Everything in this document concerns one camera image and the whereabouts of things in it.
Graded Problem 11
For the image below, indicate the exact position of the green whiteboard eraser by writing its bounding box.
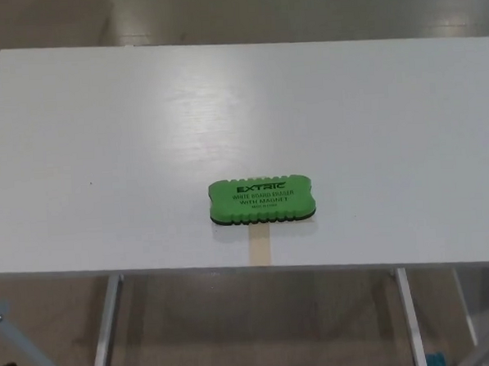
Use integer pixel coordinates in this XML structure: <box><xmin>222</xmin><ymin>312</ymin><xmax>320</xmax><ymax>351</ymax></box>
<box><xmin>206</xmin><ymin>171</ymin><xmax>315</xmax><ymax>228</ymax></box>

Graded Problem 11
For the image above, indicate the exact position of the white table leg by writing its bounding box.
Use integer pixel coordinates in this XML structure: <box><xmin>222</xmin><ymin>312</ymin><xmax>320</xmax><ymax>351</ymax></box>
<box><xmin>394</xmin><ymin>265</ymin><xmax>429</xmax><ymax>366</ymax></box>
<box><xmin>451</xmin><ymin>265</ymin><xmax>479</xmax><ymax>347</ymax></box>
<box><xmin>86</xmin><ymin>273</ymin><xmax>129</xmax><ymax>366</ymax></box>

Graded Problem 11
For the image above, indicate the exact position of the beige masking tape strip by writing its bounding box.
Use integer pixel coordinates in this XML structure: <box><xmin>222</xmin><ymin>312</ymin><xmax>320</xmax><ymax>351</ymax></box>
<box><xmin>246</xmin><ymin>222</ymin><xmax>271</xmax><ymax>269</ymax></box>

